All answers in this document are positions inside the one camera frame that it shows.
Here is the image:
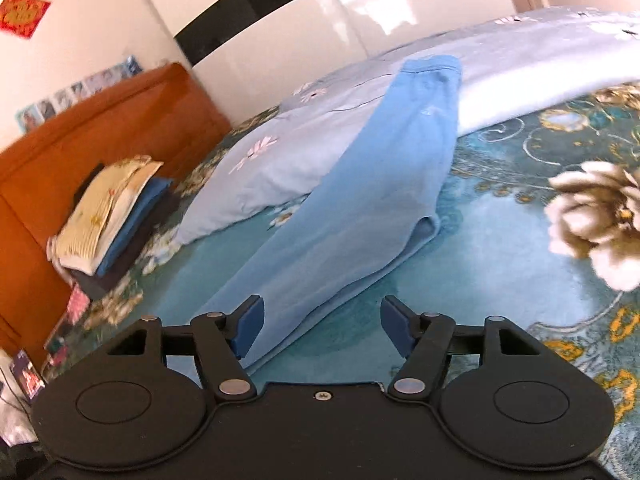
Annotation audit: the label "dark brown folded garment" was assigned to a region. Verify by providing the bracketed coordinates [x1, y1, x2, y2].
[65, 174, 178, 300]

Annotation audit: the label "pale blue floral quilt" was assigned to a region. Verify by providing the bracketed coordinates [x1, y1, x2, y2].
[175, 8, 639, 245]

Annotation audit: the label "row of photos on wall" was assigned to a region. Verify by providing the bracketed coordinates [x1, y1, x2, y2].
[15, 56, 143, 133]

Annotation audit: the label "dark blue folded garment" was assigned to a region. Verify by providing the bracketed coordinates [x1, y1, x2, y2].
[93, 177, 176, 278]

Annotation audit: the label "pink patterned cloth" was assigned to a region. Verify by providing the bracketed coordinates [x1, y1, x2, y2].
[66, 284, 91, 325]

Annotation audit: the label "orange wooden headboard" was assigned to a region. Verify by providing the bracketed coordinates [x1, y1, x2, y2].
[0, 63, 231, 365]

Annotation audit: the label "light blue fleece trousers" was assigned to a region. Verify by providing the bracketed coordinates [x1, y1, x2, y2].
[176, 55, 462, 368]

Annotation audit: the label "white glossy wardrobe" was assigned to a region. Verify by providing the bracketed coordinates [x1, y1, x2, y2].
[149, 0, 515, 122]

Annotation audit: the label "teal floral bed sheet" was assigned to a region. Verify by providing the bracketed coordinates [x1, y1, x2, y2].
[43, 92, 639, 479]

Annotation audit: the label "smartphone with lit screen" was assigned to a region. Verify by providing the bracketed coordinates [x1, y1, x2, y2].
[10, 350, 47, 405]

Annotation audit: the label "yellow striped folded garment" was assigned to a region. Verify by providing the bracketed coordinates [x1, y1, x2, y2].
[51, 155, 164, 275]

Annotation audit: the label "red paper wall decoration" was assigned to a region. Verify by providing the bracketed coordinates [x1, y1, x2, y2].
[0, 0, 51, 39]

